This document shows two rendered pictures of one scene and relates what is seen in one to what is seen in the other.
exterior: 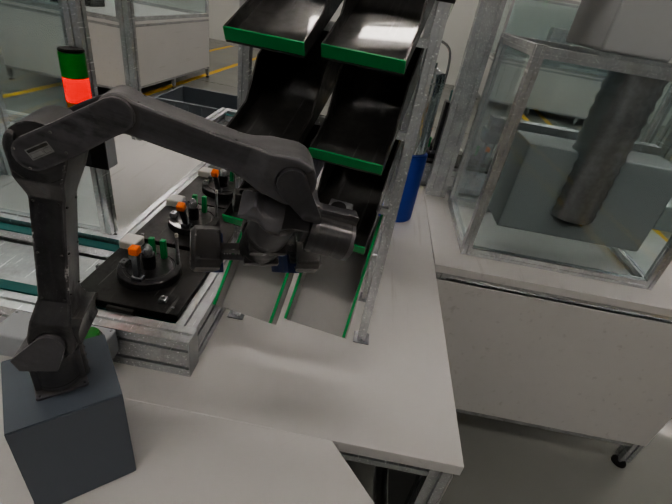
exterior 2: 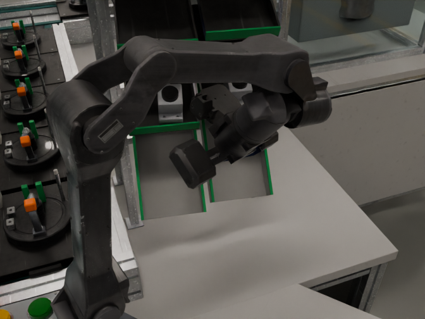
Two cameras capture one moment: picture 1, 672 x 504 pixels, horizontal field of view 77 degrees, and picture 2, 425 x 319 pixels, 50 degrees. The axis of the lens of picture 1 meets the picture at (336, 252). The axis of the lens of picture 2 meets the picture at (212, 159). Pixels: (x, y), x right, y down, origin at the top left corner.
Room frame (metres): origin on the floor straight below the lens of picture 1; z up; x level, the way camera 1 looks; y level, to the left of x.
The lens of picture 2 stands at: (0.01, 0.34, 1.67)
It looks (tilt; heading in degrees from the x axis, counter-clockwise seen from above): 38 degrees down; 338
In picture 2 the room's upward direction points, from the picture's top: straight up
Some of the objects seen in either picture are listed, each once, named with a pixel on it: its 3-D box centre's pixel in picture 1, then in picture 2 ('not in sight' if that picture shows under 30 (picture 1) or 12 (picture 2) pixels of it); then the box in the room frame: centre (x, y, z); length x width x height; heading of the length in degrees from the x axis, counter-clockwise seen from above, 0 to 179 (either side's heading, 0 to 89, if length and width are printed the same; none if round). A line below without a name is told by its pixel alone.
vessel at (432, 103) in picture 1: (420, 97); not in sight; (1.56, -0.20, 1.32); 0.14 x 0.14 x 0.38
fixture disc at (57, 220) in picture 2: (150, 269); (38, 219); (0.78, 0.42, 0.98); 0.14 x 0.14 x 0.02
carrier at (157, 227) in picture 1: (193, 210); (29, 140); (1.03, 0.42, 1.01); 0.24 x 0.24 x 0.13; 88
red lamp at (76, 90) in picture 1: (77, 89); not in sight; (0.90, 0.61, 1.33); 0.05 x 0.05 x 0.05
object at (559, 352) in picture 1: (522, 323); (329, 122); (1.55, -0.90, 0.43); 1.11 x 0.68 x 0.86; 88
